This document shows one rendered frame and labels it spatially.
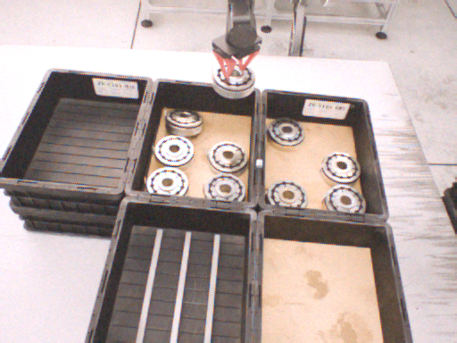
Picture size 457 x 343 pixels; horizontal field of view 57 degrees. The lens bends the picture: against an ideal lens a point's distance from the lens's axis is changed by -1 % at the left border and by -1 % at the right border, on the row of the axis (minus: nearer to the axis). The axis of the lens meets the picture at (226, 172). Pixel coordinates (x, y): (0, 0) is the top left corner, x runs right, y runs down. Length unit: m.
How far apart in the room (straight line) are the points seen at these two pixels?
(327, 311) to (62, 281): 0.64
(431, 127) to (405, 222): 1.49
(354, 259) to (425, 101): 1.98
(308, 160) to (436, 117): 1.74
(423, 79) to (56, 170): 2.47
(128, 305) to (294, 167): 0.55
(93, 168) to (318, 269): 0.62
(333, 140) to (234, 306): 0.57
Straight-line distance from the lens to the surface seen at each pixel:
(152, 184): 1.06
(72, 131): 1.25
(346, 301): 1.00
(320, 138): 1.25
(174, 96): 1.24
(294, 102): 1.23
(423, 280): 1.26
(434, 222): 1.37
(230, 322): 0.94
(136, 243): 1.01
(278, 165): 1.15
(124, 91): 1.26
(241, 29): 0.86
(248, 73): 1.07
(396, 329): 0.94
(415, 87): 2.99
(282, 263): 1.00
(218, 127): 1.22
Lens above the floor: 1.72
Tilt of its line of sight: 52 degrees down
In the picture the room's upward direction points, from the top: 6 degrees clockwise
